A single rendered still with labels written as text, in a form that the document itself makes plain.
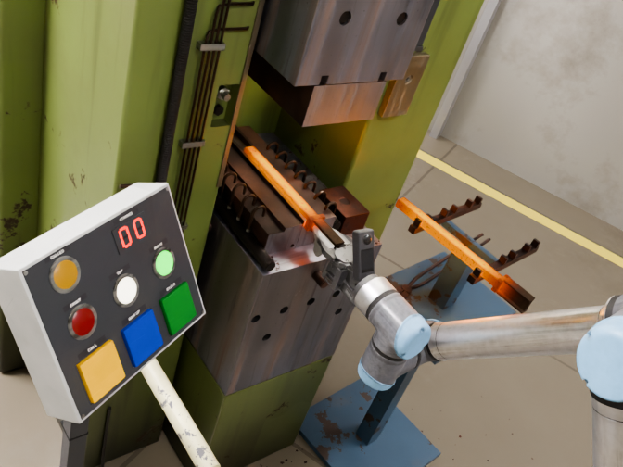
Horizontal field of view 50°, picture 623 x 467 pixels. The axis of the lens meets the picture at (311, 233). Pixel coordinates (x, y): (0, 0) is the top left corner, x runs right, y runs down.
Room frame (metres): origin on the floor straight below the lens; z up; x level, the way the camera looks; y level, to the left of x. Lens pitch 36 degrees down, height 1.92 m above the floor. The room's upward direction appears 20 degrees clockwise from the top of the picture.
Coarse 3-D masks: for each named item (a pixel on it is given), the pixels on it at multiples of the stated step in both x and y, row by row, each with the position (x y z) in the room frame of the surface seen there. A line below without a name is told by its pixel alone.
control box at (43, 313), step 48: (144, 192) 0.94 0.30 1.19; (48, 240) 0.75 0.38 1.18; (96, 240) 0.79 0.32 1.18; (144, 240) 0.88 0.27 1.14; (0, 288) 0.67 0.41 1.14; (48, 288) 0.68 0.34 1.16; (96, 288) 0.75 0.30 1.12; (144, 288) 0.83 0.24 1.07; (192, 288) 0.93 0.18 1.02; (48, 336) 0.64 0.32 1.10; (96, 336) 0.71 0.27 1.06; (48, 384) 0.63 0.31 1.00
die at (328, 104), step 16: (256, 64) 1.35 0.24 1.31; (256, 80) 1.34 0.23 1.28; (272, 80) 1.31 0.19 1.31; (272, 96) 1.30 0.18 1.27; (288, 96) 1.26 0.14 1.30; (304, 96) 1.23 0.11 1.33; (320, 96) 1.24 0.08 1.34; (336, 96) 1.27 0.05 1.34; (352, 96) 1.30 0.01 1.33; (368, 96) 1.34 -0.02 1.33; (288, 112) 1.25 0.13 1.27; (304, 112) 1.22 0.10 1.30; (320, 112) 1.25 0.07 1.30; (336, 112) 1.28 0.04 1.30; (352, 112) 1.31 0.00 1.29; (368, 112) 1.35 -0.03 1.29
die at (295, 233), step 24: (264, 144) 1.58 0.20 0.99; (240, 168) 1.43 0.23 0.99; (288, 168) 1.51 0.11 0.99; (240, 192) 1.34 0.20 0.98; (264, 192) 1.36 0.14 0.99; (312, 192) 1.43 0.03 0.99; (264, 216) 1.28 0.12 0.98; (288, 216) 1.30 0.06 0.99; (336, 216) 1.37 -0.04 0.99; (264, 240) 1.22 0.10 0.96; (288, 240) 1.27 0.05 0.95; (312, 240) 1.33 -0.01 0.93
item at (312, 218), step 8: (248, 152) 1.49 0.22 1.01; (256, 152) 1.50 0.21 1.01; (256, 160) 1.46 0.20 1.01; (264, 160) 1.47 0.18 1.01; (264, 168) 1.44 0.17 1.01; (272, 168) 1.45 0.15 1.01; (272, 176) 1.41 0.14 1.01; (280, 176) 1.43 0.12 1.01; (280, 184) 1.39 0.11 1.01; (288, 184) 1.40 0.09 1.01; (288, 192) 1.37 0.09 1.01; (296, 192) 1.38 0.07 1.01; (296, 200) 1.35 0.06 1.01; (304, 200) 1.36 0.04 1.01; (304, 208) 1.33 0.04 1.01; (304, 216) 1.31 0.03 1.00; (312, 216) 1.30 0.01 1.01; (320, 216) 1.31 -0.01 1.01; (312, 224) 1.29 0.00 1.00; (320, 224) 1.28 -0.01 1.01; (328, 224) 1.29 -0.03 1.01; (328, 232) 1.26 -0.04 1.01; (336, 240) 1.24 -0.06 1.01
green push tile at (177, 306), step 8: (176, 288) 0.89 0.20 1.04; (184, 288) 0.91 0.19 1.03; (168, 296) 0.87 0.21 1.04; (176, 296) 0.88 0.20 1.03; (184, 296) 0.90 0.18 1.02; (160, 304) 0.85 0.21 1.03; (168, 304) 0.86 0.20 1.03; (176, 304) 0.87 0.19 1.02; (184, 304) 0.89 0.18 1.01; (192, 304) 0.91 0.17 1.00; (168, 312) 0.85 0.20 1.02; (176, 312) 0.87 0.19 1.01; (184, 312) 0.88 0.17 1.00; (192, 312) 0.90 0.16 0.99; (168, 320) 0.84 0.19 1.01; (176, 320) 0.86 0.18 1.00; (184, 320) 0.88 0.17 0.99; (168, 328) 0.84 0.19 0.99; (176, 328) 0.85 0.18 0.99
